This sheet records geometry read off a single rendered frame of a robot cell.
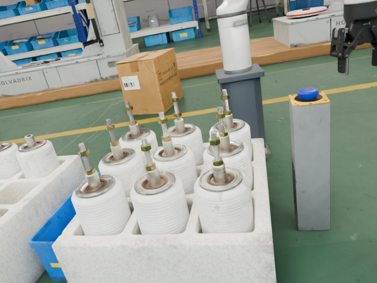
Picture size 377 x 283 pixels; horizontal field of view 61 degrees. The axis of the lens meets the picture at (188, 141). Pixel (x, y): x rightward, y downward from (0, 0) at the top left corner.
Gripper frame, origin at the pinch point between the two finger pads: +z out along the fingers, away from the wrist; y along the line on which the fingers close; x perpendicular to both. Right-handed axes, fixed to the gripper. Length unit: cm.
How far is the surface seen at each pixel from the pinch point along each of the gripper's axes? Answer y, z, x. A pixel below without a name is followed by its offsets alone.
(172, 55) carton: -11, 7, 127
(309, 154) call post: -19.9, 12.7, -7.8
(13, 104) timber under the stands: -125, 32, 225
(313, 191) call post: -19.2, 21.8, -8.2
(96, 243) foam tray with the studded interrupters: -65, 15, -9
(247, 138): -28.5, 10.4, 2.9
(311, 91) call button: -17.9, -0.1, -6.2
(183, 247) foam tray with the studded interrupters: -51, 16, -17
